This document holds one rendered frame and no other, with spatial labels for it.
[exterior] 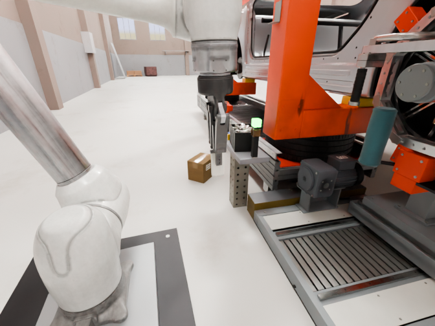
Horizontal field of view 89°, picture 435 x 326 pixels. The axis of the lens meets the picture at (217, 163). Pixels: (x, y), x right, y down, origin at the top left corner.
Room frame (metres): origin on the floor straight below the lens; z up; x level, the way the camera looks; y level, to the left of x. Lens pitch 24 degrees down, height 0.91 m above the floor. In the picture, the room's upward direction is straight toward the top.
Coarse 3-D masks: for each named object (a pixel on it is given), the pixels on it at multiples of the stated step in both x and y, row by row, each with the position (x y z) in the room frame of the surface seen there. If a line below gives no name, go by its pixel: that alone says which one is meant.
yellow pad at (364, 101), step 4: (344, 96) 1.42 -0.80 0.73; (348, 96) 1.40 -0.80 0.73; (344, 100) 1.42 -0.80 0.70; (348, 100) 1.39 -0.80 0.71; (360, 100) 1.31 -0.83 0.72; (364, 100) 1.32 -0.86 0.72; (368, 100) 1.32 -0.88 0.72; (372, 100) 1.33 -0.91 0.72; (360, 104) 1.31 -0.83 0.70; (364, 104) 1.32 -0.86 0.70; (368, 104) 1.32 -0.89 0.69; (372, 104) 1.33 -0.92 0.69
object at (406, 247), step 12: (360, 204) 1.09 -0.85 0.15; (360, 216) 1.02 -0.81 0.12; (372, 216) 0.95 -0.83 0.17; (372, 228) 0.93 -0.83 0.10; (384, 228) 0.88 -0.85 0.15; (396, 228) 0.87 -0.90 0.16; (396, 240) 0.81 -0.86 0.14; (408, 240) 0.80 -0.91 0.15; (408, 252) 0.75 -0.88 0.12; (420, 252) 0.71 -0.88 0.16; (432, 252) 0.71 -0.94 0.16; (420, 264) 0.70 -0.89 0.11; (432, 264) 0.66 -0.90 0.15; (432, 276) 0.64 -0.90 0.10
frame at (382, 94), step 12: (432, 12) 0.97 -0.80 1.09; (420, 24) 1.01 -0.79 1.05; (432, 24) 1.00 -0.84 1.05; (396, 60) 1.10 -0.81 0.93; (384, 72) 1.11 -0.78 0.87; (396, 72) 1.09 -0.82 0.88; (384, 84) 1.08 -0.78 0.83; (384, 96) 1.08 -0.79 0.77; (396, 120) 1.02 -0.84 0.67; (396, 132) 0.96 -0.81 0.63; (396, 144) 0.94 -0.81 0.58; (408, 144) 0.89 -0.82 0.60; (420, 144) 0.85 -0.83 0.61; (432, 144) 0.83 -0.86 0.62; (432, 156) 0.80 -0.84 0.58
